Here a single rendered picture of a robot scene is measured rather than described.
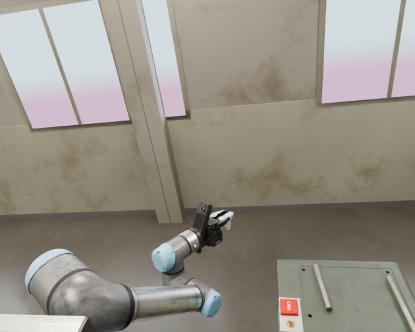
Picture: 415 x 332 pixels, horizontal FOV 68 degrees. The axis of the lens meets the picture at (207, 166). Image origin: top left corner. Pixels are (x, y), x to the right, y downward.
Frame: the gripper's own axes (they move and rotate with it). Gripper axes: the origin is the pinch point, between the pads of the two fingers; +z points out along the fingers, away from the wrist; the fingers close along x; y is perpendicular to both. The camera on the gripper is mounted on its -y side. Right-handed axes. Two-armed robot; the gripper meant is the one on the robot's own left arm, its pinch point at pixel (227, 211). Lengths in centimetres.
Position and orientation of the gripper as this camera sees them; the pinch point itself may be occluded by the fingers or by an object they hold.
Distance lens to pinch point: 119.6
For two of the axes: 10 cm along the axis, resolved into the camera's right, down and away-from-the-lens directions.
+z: 6.5, -2.7, 7.1
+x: 7.5, 0.8, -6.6
